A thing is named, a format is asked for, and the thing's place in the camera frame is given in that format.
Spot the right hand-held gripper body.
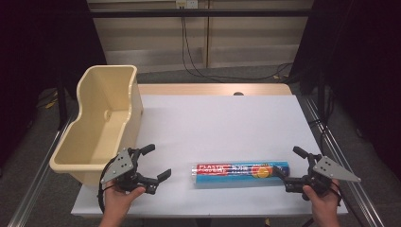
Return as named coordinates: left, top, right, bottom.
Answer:
left=285, top=152, right=362, bottom=201

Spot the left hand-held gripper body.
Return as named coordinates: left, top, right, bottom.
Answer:
left=100, top=148, right=159, bottom=195

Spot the blue and red wrap roll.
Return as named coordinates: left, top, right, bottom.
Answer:
left=190, top=161, right=290, bottom=189

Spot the person's left hand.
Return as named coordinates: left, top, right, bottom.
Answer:
left=101, top=184, right=147, bottom=220

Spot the person's right hand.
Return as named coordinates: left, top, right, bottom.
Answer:
left=302, top=179, right=341, bottom=220

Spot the cream plastic bin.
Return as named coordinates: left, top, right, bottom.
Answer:
left=48, top=64, right=145, bottom=187

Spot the black stand pole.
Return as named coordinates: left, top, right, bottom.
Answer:
left=57, top=71, right=69, bottom=131
left=316, top=66, right=326, bottom=123

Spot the white table mat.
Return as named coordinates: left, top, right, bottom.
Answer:
left=70, top=94, right=349, bottom=219

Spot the black curtain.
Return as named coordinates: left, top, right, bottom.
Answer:
left=0, top=0, right=108, bottom=166
left=288, top=0, right=401, bottom=179

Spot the black horizontal bar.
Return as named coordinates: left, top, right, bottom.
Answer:
left=88, top=9, right=317, bottom=19

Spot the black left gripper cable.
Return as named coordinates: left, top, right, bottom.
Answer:
left=97, top=156, right=119, bottom=215

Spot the aluminium frame rail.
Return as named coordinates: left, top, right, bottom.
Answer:
left=302, top=95, right=387, bottom=227
left=7, top=117, right=76, bottom=227

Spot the black wall cable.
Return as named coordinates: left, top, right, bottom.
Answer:
left=183, top=16, right=294, bottom=81
left=180, top=7, right=295, bottom=83

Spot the white wall socket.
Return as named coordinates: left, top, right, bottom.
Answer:
left=175, top=0, right=200, bottom=9

